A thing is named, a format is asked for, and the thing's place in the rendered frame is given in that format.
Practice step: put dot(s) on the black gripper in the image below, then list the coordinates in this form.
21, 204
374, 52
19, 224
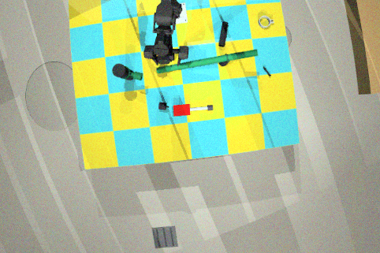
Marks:
182, 53

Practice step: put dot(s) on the red block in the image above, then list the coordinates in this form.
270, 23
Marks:
181, 110

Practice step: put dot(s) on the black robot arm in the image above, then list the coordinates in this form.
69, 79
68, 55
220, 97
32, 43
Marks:
166, 14

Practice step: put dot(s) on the green band with cup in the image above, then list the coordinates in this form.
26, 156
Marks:
135, 75

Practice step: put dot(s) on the green cylinder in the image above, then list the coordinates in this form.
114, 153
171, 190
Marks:
206, 61

